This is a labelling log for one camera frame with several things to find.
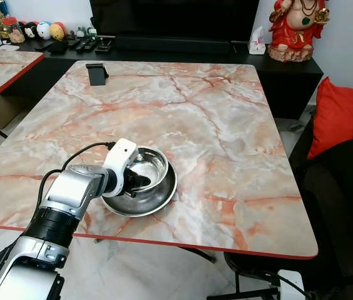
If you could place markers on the white tissue box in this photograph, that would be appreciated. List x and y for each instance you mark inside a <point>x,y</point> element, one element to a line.
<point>257,44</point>

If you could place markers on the black pouch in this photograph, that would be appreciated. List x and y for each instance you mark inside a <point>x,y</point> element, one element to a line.
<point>57,47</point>

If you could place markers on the black egg figurine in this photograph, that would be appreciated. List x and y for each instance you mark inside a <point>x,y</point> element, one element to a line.
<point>30,31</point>

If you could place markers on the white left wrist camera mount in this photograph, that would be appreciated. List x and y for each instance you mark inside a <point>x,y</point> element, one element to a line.
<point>123,156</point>

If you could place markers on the red-lidded glass jar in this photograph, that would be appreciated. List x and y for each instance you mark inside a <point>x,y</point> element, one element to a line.
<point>17,32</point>

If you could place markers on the white egg figurine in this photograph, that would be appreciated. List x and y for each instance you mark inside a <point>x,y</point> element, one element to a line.
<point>44,30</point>

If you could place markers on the black soundbar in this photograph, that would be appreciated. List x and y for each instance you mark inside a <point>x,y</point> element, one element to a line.
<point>173,44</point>

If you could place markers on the shallow steel plate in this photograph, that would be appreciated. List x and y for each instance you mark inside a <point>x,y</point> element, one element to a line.
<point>157,203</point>

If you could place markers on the yellow orange egg figurine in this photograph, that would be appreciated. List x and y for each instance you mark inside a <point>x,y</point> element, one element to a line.
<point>58,31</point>

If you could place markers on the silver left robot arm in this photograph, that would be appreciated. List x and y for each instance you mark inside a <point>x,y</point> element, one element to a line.
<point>70,190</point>

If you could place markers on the black television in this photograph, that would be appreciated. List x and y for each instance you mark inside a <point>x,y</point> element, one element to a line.
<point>176,17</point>

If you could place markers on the red robed buddha statue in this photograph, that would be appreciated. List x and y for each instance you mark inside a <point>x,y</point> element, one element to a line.
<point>298,31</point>

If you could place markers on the red cushion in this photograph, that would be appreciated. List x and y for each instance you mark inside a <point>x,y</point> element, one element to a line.
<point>338,115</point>

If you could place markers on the gold blue trophy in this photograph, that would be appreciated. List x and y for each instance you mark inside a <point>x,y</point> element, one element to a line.
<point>1,19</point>

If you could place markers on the stainless steel bowl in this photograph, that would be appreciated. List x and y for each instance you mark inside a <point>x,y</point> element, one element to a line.
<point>154,165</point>

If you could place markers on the black chair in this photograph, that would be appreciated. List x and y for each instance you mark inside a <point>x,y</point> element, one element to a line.
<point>338,206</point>

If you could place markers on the black phone stand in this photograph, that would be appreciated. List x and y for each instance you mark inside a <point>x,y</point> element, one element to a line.
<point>97,74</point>

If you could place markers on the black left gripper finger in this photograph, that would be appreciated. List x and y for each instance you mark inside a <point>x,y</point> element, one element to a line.
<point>141,186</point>
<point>144,178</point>

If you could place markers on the white plastic block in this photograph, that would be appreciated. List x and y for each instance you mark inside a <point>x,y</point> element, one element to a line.
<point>290,286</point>

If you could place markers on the marble table with red edge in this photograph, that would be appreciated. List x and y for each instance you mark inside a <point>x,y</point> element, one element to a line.
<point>1,72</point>
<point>213,125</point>

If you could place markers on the green white mug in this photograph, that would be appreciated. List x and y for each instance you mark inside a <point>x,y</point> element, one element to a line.
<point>92,31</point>

